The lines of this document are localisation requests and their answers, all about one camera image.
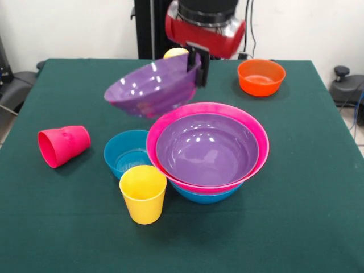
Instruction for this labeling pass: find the black padded equipment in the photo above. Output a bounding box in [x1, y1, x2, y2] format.
[0, 71, 39, 114]

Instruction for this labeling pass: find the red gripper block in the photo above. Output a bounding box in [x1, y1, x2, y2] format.
[164, 5, 247, 88]

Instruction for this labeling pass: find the black wall cable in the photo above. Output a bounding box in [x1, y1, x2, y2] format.
[249, 0, 257, 57]
[243, 0, 250, 55]

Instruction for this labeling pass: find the yellow plastic cup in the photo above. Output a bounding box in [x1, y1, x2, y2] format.
[119, 165, 168, 225]
[163, 48, 190, 60]

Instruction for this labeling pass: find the purple plastic bowl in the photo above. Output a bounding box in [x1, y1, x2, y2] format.
[155, 113, 259, 187]
[104, 53, 202, 119]

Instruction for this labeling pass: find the dark device box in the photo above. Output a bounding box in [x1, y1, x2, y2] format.
[0, 36, 12, 84]

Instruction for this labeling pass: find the dark green tablecloth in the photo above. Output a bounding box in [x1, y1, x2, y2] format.
[0, 58, 364, 273]

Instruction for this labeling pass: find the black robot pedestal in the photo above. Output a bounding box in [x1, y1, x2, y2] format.
[130, 0, 230, 60]

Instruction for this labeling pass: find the red plastic cup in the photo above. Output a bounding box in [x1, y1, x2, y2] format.
[37, 125, 92, 169]

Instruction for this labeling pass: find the black equipment base with knob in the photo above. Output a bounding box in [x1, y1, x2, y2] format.
[329, 65, 364, 107]

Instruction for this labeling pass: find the large blue plastic bowl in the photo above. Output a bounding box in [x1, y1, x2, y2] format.
[170, 181, 244, 204]

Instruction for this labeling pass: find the small orange plastic bowl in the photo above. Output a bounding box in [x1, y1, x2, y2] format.
[237, 59, 286, 97]

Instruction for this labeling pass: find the blue cable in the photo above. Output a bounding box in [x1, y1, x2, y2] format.
[351, 90, 364, 140]

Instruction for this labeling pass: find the small blue plastic bowl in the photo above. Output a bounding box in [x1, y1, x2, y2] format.
[104, 130, 153, 180]

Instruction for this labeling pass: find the pink plastic bowl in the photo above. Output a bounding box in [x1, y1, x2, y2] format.
[146, 102, 270, 195]

